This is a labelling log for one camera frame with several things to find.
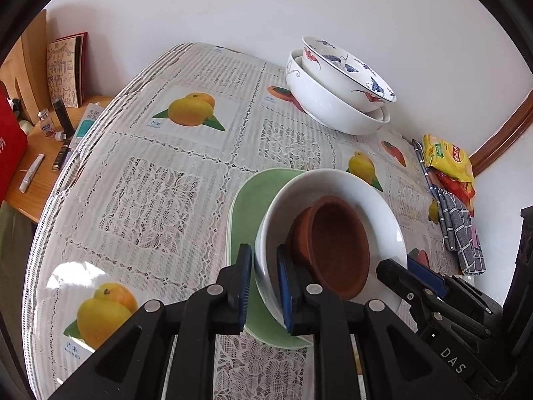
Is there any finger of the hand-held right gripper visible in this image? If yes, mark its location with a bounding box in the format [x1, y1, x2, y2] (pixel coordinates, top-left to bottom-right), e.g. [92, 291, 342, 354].
[376, 259, 493, 339]
[407, 254, 503, 322]

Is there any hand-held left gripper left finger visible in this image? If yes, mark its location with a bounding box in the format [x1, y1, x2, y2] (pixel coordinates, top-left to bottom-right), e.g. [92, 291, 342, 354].
[48, 243, 253, 400]

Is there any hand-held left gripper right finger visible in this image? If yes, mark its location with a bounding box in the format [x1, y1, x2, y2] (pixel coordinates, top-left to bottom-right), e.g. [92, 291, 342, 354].
[276, 244, 473, 400]

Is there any brown bowl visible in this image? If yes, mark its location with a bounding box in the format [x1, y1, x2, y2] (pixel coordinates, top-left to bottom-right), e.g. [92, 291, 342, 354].
[286, 195, 371, 301]

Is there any green plate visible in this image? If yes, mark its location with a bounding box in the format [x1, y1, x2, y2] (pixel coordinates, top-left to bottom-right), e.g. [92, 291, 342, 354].
[226, 168, 317, 350]

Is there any grey checked cloth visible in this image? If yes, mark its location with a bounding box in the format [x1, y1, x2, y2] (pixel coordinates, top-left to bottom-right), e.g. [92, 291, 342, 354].
[437, 189, 487, 276]

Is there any red snack packet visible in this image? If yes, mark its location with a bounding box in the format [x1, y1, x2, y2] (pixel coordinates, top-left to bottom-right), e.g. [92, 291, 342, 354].
[433, 169, 476, 213]

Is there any yellow snack packet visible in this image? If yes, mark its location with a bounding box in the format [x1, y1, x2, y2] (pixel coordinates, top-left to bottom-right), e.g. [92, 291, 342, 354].
[422, 134, 475, 182]

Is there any white bowl with red pattern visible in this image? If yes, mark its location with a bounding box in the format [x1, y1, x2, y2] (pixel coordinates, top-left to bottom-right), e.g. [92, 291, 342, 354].
[290, 50, 391, 125]

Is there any large plain white bowl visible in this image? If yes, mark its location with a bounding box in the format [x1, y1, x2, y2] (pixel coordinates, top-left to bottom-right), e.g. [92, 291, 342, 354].
[285, 49, 391, 135]

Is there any white bowl with blue cranes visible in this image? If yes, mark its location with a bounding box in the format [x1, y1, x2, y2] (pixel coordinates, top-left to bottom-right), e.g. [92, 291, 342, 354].
[301, 35, 397, 113]

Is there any black pen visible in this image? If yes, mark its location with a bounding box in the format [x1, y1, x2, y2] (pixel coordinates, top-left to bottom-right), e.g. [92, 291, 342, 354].
[52, 139, 71, 171]

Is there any white and teal tube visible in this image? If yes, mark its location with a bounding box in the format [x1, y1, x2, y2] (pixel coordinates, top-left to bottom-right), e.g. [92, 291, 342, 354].
[73, 102, 105, 148]

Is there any green cloth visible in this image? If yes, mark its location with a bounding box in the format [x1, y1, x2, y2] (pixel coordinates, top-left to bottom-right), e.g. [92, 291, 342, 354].
[0, 202, 39, 309]

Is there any wooden side table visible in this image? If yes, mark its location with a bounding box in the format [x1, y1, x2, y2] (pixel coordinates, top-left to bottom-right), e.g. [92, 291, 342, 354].
[0, 92, 113, 222]

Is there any white comb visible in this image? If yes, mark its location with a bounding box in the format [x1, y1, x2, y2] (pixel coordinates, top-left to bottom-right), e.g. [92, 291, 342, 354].
[19, 154, 45, 193]

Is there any black cylinder bottle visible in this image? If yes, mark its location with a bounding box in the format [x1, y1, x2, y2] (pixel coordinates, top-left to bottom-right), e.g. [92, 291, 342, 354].
[51, 98, 76, 138]

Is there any small glass bottle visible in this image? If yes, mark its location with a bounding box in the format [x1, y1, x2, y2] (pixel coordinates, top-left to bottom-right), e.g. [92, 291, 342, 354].
[38, 109, 56, 136]

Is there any red bag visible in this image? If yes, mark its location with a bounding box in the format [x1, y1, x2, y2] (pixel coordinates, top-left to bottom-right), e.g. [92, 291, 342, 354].
[0, 83, 28, 203]

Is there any red book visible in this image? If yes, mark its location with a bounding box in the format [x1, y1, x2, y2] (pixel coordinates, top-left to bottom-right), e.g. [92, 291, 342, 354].
[54, 32, 89, 101]

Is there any kraft doodle book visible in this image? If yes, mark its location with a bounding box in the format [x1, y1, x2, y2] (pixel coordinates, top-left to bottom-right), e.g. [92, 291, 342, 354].
[46, 37, 84, 109]

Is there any wooden board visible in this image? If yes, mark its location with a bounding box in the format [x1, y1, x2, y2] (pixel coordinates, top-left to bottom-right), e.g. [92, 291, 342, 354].
[0, 8, 48, 126]

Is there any brown wooden door frame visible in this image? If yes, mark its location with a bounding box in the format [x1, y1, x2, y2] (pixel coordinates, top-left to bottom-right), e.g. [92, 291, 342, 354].
[468, 92, 533, 176]

